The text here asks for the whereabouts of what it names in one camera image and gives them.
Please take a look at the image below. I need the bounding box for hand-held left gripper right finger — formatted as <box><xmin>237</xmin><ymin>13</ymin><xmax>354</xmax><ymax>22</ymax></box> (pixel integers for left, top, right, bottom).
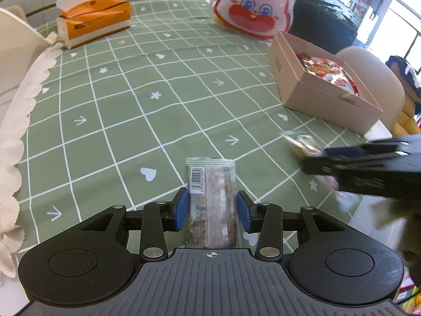
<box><xmin>237</xmin><ymin>191</ymin><xmax>343</xmax><ymax>261</ymax></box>

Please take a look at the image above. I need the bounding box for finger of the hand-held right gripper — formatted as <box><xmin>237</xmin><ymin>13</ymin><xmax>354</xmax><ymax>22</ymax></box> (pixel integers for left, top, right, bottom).
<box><xmin>320</xmin><ymin>140</ymin><xmax>421</xmax><ymax>159</ymax></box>
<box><xmin>303</xmin><ymin>155</ymin><xmax>395</xmax><ymax>175</ymax></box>

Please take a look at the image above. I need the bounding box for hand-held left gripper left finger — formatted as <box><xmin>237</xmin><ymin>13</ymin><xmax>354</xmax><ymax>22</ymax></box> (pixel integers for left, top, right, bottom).
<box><xmin>81</xmin><ymin>187</ymin><xmax>190</xmax><ymax>262</ymax></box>

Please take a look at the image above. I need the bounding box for small clear-wrapped snack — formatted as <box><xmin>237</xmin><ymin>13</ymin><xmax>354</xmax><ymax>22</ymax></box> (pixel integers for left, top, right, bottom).
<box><xmin>281</xmin><ymin>131</ymin><xmax>324</xmax><ymax>159</ymax></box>

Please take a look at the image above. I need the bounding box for grey snack bar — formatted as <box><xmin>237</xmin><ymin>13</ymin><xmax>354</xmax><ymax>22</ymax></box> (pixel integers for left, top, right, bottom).
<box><xmin>185</xmin><ymin>157</ymin><xmax>240</xmax><ymax>249</ymax></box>

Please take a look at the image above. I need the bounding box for pink cardboard box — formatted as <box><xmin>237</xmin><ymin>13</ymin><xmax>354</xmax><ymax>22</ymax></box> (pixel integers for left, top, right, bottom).
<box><xmin>268</xmin><ymin>31</ymin><xmax>384</xmax><ymax>135</ymax></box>

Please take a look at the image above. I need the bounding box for orange-red snack packet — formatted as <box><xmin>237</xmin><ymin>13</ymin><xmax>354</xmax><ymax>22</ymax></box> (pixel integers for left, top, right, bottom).
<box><xmin>294</xmin><ymin>50</ymin><xmax>346</xmax><ymax>76</ymax></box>

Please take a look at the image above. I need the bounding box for yellow cushion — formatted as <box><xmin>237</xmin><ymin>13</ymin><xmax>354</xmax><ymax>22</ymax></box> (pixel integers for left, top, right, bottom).
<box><xmin>393</xmin><ymin>95</ymin><xmax>421</xmax><ymax>135</ymax></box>

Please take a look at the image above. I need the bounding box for dark jacket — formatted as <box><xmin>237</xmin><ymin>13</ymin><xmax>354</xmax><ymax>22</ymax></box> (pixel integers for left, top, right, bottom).
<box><xmin>385</xmin><ymin>55</ymin><xmax>421</xmax><ymax>89</ymax></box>

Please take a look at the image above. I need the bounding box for green checked tablecloth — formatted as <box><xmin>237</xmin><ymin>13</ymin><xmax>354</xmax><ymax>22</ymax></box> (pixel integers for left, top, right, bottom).
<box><xmin>15</xmin><ymin>0</ymin><xmax>365</xmax><ymax>264</ymax></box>

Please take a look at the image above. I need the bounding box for black fish tank cabinet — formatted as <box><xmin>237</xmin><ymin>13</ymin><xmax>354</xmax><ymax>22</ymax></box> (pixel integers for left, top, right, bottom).
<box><xmin>291</xmin><ymin>0</ymin><xmax>357</xmax><ymax>53</ymax></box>

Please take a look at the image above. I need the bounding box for rabbit-shaped red white bag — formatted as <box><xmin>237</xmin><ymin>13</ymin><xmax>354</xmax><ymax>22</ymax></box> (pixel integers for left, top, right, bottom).
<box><xmin>211</xmin><ymin>0</ymin><xmax>297</xmax><ymax>42</ymax></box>

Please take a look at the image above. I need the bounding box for white lace cloth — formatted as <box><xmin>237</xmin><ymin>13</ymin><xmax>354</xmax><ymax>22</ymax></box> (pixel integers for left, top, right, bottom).
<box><xmin>0</xmin><ymin>31</ymin><xmax>64</xmax><ymax>280</ymax></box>

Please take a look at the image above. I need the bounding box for orange tissue box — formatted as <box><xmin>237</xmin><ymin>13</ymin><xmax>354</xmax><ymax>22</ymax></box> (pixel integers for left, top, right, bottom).
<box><xmin>56</xmin><ymin>0</ymin><xmax>131</xmax><ymax>50</ymax></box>

